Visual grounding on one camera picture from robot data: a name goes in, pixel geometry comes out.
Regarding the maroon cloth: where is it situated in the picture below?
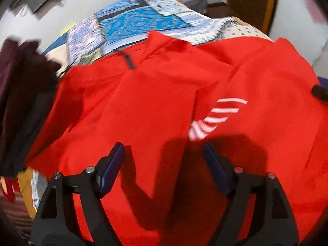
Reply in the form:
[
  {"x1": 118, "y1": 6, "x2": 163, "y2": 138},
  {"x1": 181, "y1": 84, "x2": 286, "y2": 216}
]
[{"x1": 0, "y1": 39, "x2": 55, "y2": 123}]

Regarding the patterned blue and cream bedsheet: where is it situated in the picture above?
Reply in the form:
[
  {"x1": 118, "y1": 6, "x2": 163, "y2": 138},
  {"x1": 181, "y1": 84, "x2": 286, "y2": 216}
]
[{"x1": 17, "y1": 0, "x2": 273, "y2": 219}]

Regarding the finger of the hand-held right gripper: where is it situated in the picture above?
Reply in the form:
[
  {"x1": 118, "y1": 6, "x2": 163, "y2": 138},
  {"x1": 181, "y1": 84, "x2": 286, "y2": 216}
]
[{"x1": 311, "y1": 84, "x2": 328, "y2": 101}]

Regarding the black cloth pile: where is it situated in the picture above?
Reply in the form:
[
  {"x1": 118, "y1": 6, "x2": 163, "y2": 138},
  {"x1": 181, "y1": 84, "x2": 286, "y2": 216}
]
[{"x1": 0, "y1": 64, "x2": 61, "y2": 178}]

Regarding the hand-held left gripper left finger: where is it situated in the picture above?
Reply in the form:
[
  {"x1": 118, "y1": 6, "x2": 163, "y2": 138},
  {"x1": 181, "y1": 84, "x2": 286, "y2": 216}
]
[{"x1": 31, "y1": 142, "x2": 126, "y2": 246}]

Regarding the brown wooden door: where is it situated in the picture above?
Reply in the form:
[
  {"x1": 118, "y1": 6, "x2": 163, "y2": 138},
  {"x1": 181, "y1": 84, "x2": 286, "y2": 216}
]
[{"x1": 227, "y1": 0, "x2": 280, "y2": 35}]

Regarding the small red cloth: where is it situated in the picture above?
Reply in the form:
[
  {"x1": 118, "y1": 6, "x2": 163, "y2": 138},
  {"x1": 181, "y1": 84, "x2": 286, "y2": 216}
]
[{"x1": 0, "y1": 177, "x2": 20, "y2": 203}]

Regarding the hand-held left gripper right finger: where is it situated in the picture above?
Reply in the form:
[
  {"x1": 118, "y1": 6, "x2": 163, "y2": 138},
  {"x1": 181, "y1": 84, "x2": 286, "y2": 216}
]
[{"x1": 204, "y1": 142, "x2": 300, "y2": 246}]

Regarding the red jacket with white stripes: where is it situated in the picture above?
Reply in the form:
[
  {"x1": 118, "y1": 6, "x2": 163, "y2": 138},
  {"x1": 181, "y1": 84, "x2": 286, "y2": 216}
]
[{"x1": 24, "y1": 30, "x2": 328, "y2": 246}]

